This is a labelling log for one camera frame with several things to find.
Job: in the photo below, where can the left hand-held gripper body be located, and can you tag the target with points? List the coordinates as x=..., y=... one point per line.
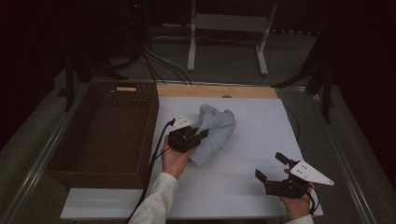
x=182, y=140

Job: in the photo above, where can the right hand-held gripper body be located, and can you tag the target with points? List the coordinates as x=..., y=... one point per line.
x=286, y=188

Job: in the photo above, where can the light blue tank top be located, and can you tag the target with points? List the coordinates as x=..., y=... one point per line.
x=218, y=133

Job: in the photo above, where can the brown wicker basket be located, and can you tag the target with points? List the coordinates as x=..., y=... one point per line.
x=109, y=140

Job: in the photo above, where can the person's right hand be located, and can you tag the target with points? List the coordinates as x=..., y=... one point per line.
x=297, y=207

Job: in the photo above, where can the person's left hand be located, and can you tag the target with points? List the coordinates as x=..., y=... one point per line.
x=174, y=163

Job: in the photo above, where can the black metal stand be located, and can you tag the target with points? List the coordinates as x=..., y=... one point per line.
x=326, y=93
x=69, y=87

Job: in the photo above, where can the white metal stand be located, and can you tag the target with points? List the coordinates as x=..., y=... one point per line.
x=229, y=22

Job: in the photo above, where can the dark equipment with red light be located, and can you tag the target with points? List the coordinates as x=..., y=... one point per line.
x=135, y=18

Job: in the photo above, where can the aluminium frame rail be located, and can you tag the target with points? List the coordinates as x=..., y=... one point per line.
x=218, y=84
x=348, y=180
x=40, y=161

